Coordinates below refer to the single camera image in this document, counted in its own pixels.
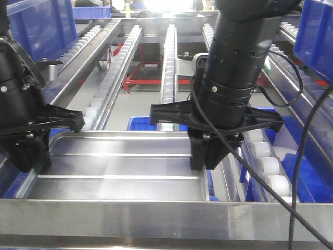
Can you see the blue crate upper left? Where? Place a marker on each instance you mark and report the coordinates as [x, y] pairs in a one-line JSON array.
[[45, 29]]

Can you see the steel front shelf bar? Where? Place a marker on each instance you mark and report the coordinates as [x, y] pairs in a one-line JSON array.
[[29, 223]]

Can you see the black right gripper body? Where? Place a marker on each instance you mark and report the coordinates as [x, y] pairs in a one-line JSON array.
[[215, 123]]

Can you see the silver metal tray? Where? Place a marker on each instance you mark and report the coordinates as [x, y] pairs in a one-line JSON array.
[[118, 165]]

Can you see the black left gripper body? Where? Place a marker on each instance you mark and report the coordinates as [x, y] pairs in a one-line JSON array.
[[27, 144]]

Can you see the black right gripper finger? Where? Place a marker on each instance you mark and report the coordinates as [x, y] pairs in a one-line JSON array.
[[198, 148], [216, 152]]

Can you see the steel centre guide rail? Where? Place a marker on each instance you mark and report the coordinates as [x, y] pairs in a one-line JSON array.
[[72, 75]]

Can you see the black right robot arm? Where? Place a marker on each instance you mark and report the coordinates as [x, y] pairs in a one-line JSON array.
[[242, 38]]

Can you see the large blue plastic crate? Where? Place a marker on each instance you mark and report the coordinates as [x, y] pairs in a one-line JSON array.
[[314, 39]]

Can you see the red metal floor frame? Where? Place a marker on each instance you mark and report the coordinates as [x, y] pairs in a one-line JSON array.
[[145, 68]]

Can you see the blue bin lower centre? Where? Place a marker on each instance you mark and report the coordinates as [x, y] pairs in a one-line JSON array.
[[140, 123]]

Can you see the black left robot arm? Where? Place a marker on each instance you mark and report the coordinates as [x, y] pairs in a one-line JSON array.
[[26, 118]]

